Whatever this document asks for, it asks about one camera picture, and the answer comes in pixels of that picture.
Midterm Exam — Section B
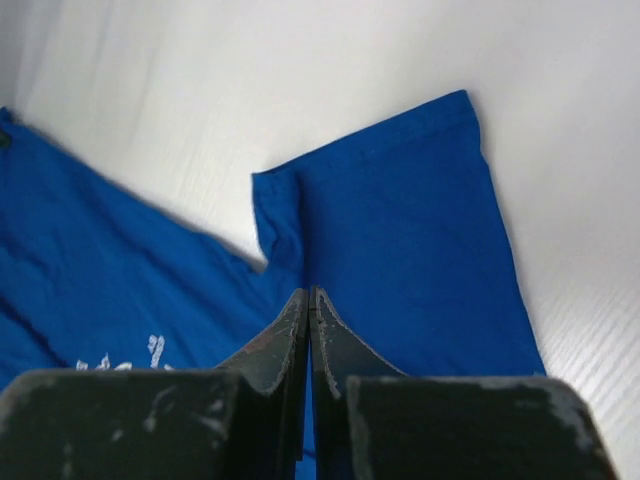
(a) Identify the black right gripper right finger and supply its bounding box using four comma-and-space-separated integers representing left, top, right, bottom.
308, 287, 617, 479

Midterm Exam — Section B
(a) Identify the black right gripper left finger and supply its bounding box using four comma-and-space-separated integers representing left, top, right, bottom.
1, 289, 308, 479

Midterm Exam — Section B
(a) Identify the blue printed t shirt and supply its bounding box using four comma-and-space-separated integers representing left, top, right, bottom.
1, 91, 544, 478

